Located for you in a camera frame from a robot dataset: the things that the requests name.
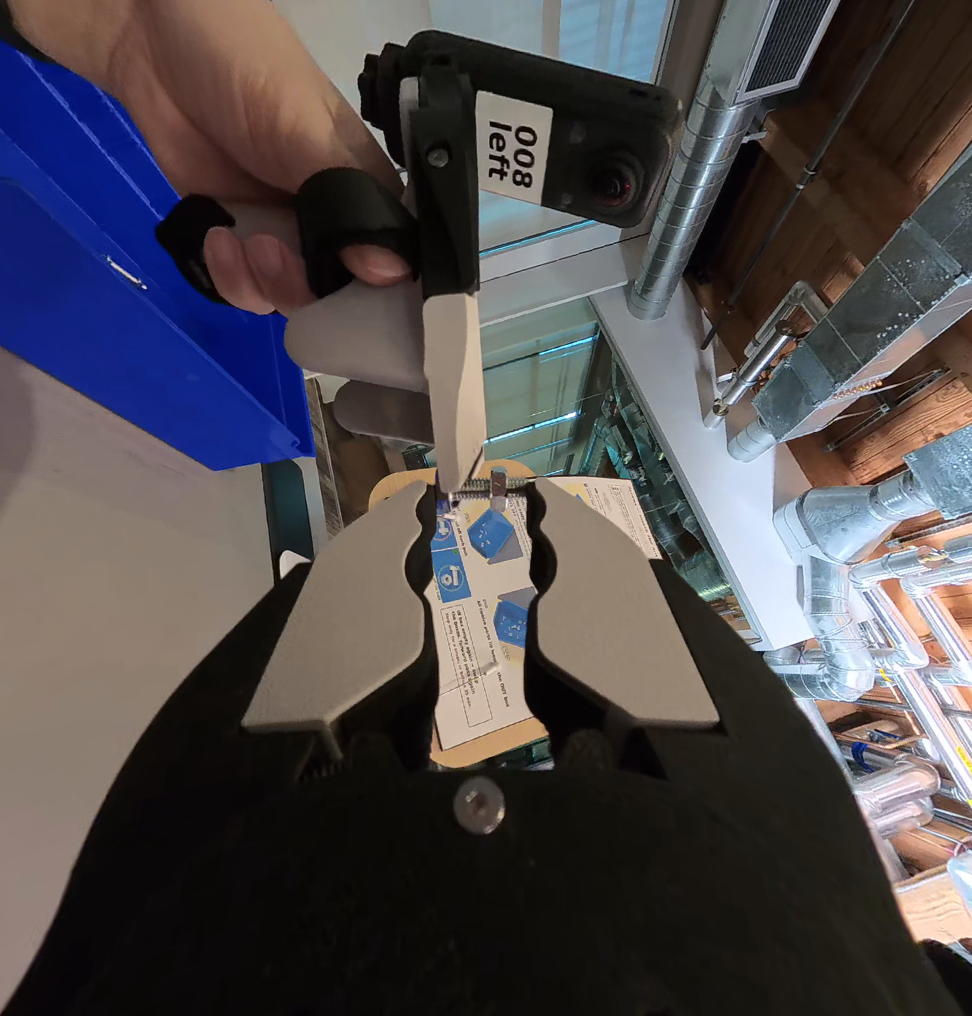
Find silver insulated pipes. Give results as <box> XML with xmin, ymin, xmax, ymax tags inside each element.
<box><xmin>764</xmin><ymin>468</ymin><xmax>972</xmax><ymax>842</ymax></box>

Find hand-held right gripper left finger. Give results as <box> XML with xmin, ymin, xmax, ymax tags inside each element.
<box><xmin>240</xmin><ymin>480</ymin><xmax>441</xmax><ymax>769</ymax></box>

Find white ceiling beam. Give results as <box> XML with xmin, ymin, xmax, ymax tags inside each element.
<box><xmin>591</xmin><ymin>238</ymin><xmax>814</xmax><ymax>654</ymax></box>

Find corrugated round metal duct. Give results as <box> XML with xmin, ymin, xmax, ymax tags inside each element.
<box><xmin>627</xmin><ymin>75</ymin><xmax>766</xmax><ymax>321</ymax></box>

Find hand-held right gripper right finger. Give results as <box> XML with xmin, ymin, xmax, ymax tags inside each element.
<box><xmin>524</xmin><ymin>477</ymin><xmax>722</xmax><ymax>765</ymax></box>

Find rectangular metal air duct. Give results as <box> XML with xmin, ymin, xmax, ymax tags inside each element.
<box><xmin>750</xmin><ymin>139</ymin><xmax>972</xmax><ymax>444</ymax></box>

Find ceiling vent grille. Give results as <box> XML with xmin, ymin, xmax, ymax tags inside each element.
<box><xmin>734</xmin><ymin>0</ymin><xmax>842</xmax><ymax>106</ymax></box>

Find metal hex bolt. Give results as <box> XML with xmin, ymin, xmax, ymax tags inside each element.
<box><xmin>451</xmin><ymin>472</ymin><xmax>538</xmax><ymax>501</ymax></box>

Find printed instruction sheet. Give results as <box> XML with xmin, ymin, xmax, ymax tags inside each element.
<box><xmin>429</xmin><ymin>475</ymin><xmax>663</xmax><ymax>752</ymax></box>

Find person's left hand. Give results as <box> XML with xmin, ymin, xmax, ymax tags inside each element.
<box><xmin>10</xmin><ymin>0</ymin><xmax>417</xmax><ymax>316</ymax></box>

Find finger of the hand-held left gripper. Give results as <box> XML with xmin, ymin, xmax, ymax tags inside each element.
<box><xmin>421</xmin><ymin>291</ymin><xmax>488</xmax><ymax>491</ymax></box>

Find blue plastic bin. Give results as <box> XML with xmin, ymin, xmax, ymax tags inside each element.
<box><xmin>0</xmin><ymin>24</ymin><xmax>317</xmax><ymax>474</ymax></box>

